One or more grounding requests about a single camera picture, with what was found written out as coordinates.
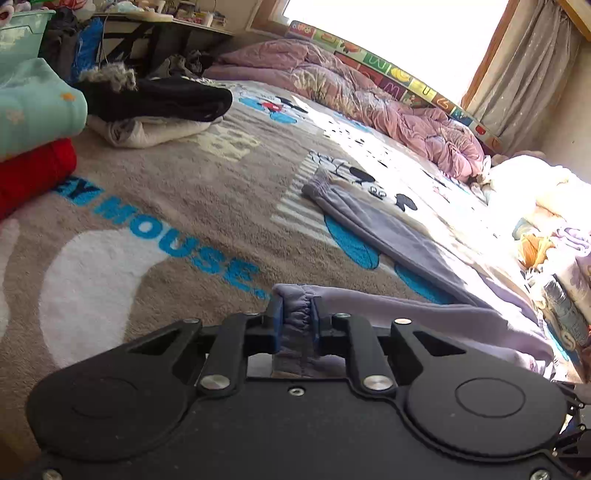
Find purple fleece pants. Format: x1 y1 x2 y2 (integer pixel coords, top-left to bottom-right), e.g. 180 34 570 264
273 169 557 379

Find Mickey Mouse bed blanket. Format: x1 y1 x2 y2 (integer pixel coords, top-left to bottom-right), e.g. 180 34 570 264
0 78 574 462

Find folded denim jeans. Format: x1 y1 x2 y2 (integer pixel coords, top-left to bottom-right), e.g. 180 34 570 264
543 276 589 365

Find black folded garment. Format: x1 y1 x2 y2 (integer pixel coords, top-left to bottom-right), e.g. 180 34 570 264
74 63 233 122

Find white pillow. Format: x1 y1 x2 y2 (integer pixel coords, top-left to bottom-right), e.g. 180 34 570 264
489 155 590 227

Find white purple print garment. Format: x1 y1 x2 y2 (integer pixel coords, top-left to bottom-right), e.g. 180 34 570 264
535 227 590 322

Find pink crumpled quilt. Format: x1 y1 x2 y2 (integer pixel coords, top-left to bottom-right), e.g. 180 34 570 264
204 39 485 182

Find colourful alphabet foam board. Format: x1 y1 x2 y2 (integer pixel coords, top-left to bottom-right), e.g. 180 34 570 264
286 20 502 154

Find red folded garment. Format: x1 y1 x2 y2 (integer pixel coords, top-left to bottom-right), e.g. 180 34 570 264
0 139 77 220

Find grey window curtain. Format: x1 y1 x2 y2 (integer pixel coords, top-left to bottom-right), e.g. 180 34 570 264
465 1 583 155

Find black side table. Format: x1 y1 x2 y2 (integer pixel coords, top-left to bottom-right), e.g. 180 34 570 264
93 12 235 74

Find mint green folded garment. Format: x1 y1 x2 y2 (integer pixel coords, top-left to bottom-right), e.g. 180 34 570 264
0 58 87 161

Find wooden framed window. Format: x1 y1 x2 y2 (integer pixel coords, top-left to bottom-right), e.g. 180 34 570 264
273 0 509 103

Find blue plastic bag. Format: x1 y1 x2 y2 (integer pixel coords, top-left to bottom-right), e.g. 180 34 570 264
70 18 104 83

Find teal plastic storage bin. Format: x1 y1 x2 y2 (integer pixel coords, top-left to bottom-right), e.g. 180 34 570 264
0 10 55 71

